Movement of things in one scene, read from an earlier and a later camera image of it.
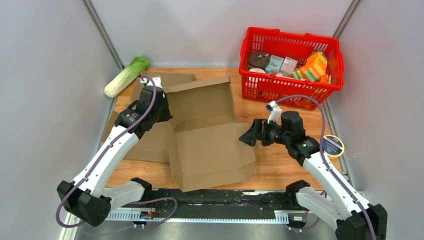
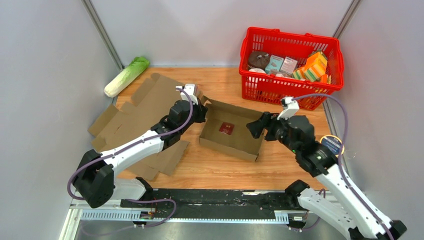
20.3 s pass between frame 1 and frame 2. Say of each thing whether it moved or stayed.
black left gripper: moved
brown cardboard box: moved
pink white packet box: stayed
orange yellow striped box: stayed
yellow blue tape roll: stayed
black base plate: stayed
